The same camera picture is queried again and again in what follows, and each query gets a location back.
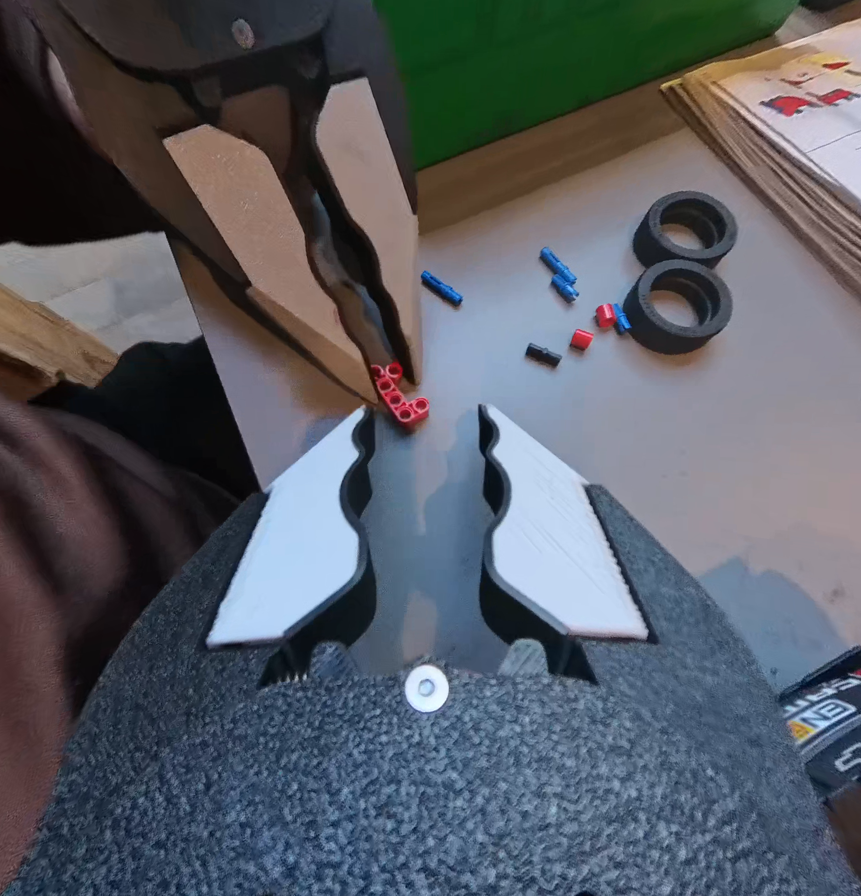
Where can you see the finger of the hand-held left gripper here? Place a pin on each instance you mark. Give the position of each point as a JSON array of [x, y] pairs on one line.
[[248, 210], [374, 196]]

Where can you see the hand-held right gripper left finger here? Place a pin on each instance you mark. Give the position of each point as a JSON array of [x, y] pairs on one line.
[[290, 560]]

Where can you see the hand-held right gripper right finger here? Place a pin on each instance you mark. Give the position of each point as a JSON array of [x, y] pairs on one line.
[[563, 553]]

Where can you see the red angled beam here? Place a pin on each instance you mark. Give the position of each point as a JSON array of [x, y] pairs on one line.
[[402, 414]]

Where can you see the black connector pin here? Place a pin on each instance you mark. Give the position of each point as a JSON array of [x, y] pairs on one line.
[[544, 355]]

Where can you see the green plastic bin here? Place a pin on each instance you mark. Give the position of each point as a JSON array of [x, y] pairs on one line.
[[542, 84]]

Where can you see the small red bush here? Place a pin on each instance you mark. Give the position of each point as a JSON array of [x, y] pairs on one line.
[[604, 315], [581, 339]]

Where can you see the blue connector pin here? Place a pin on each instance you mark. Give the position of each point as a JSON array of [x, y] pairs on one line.
[[441, 288], [622, 318], [558, 262], [565, 288]]

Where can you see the person's left forearm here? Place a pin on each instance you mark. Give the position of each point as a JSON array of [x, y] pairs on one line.
[[17, 140]]

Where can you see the grey desk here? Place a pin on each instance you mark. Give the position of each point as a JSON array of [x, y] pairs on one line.
[[682, 455]]

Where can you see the person's black pants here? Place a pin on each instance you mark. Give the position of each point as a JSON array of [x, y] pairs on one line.
[[157, 406]]

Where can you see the person's brown sweater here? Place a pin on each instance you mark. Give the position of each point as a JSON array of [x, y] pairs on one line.
[[66, 560]]

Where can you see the black rubber toy tire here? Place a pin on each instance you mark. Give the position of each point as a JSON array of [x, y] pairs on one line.
[[647, 241], [644, 322]]

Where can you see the toy brick race car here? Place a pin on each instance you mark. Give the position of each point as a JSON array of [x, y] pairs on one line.
[[837, 728]]

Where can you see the open instruction booklet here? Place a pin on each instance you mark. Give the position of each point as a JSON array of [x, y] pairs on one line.
[[788, 154]]

